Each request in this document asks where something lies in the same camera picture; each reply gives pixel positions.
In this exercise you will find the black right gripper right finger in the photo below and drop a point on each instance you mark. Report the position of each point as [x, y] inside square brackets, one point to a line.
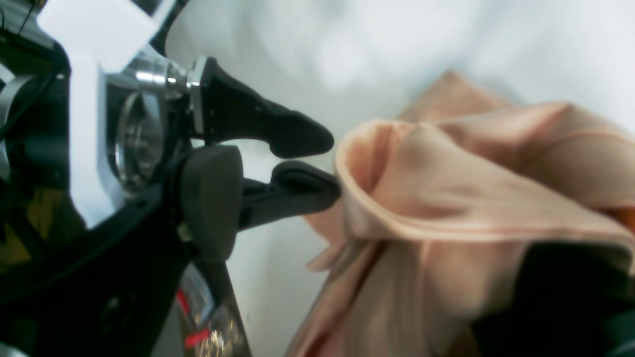
[569, 301]

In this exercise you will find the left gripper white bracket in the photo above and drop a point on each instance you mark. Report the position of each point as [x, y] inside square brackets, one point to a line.
[87, 94]

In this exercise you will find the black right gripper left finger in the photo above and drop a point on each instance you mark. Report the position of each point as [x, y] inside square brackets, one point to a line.
[108, 293]

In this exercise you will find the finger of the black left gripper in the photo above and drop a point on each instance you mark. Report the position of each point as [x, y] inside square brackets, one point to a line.
[227, 109]
[295, 189]

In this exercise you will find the peach T-shirt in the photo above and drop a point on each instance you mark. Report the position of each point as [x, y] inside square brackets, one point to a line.
[440, 207]

